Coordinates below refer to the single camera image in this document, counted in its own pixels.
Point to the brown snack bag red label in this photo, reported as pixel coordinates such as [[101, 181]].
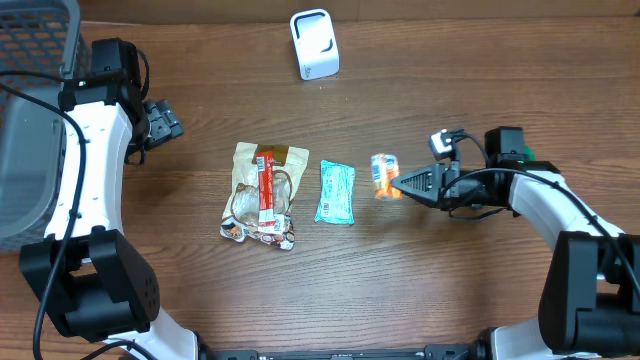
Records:
[[265, 180]]

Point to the grey plastic mesh basket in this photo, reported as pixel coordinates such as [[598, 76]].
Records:
[[40, 43]]

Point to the orange small box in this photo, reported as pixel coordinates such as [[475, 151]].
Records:
[[385, 168]]

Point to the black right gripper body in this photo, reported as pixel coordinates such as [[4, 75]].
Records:
[[470, 189]]

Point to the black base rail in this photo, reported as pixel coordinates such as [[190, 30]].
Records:
[[340, 354]]

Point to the teal tissue pack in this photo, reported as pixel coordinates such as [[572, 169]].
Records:
[[336, 196]]

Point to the white barcode scanner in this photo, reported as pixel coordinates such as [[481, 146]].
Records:
[[315, 44]]

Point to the green lid jar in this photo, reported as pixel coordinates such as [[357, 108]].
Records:
[[530, 156]]

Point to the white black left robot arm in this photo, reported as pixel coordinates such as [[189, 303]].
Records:
[[89, 279]]

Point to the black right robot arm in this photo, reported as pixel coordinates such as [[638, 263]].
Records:
[[589, 307]]

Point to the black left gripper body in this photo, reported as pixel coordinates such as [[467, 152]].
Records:
[[161, 123]]

